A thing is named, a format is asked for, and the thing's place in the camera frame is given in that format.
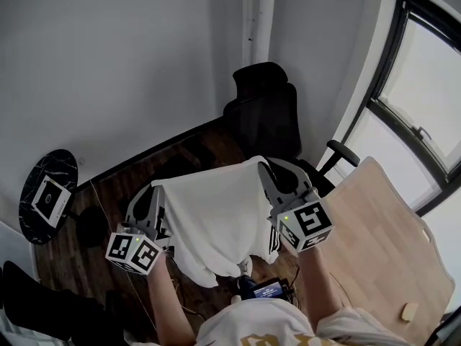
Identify white box with black print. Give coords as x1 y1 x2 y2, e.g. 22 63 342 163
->
31 174 73 230

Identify black window frame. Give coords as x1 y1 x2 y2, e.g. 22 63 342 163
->
341 0 461 216

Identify black chair with headrest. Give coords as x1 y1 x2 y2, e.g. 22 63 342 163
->
223 62 361 198

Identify person's white printed shirt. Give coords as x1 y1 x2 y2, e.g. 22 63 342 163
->
196 296 410 346

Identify round black marble table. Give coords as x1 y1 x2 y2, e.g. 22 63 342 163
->
18 148 107 249

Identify person's right forearm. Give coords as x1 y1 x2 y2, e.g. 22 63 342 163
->
297 247 344 334

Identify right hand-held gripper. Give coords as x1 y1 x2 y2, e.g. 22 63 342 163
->
256 158 334 254

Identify white clothes with black stripes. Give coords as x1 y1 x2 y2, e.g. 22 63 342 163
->
151 155 286 288

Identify thin white floor cable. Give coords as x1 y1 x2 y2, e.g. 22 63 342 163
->
89 179 160 335

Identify white vertical wall pipe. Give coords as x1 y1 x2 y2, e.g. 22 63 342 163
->
243 0 277 66

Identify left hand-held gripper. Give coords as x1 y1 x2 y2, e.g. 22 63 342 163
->
105 185 171 277

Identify black mesh office chair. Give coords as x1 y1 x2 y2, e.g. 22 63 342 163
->
0 259 124 344

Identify person's jeans leg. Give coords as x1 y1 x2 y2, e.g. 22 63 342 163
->
237 274 257 301

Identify black device with screen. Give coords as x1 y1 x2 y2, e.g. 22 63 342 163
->
251 278 291 301

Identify person's left forearm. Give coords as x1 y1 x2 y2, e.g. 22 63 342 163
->
146 256 198 346

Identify yellow sponge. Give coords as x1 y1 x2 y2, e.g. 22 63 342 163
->
400 302 420 322

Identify light wooden desk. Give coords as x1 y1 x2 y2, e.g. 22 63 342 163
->
316 156 457 346

